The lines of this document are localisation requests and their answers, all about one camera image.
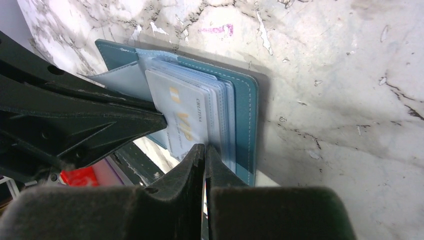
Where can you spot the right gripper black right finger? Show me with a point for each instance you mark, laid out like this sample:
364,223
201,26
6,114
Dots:
237,211

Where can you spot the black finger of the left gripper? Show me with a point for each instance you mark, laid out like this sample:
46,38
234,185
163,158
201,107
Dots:
21,65
50,124

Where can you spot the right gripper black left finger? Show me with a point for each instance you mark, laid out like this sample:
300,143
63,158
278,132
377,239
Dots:
171,208

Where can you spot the white VIP card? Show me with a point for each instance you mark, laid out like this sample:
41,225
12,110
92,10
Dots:
184,109

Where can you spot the blue leather card holder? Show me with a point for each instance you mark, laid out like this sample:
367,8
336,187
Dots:
125,77

